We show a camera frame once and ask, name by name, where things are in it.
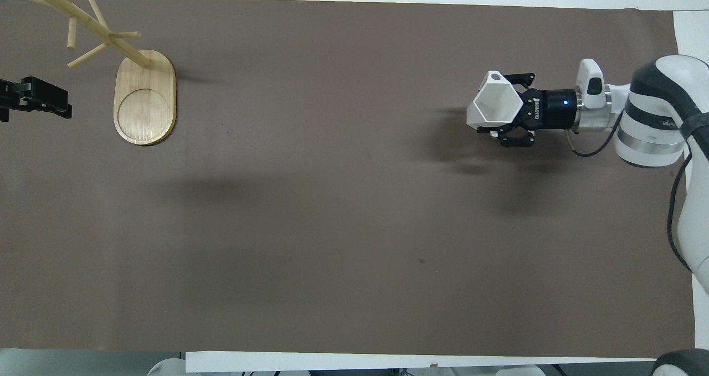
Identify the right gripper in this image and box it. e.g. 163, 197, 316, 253
490, 73, 578, 148

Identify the white hexagonal cup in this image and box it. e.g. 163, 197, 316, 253
466, 70, 525, 131

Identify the wooden cup rack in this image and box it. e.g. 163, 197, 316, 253
2, 0, 177, 147

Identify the black cable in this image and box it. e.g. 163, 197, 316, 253
564, 110, 694, 272

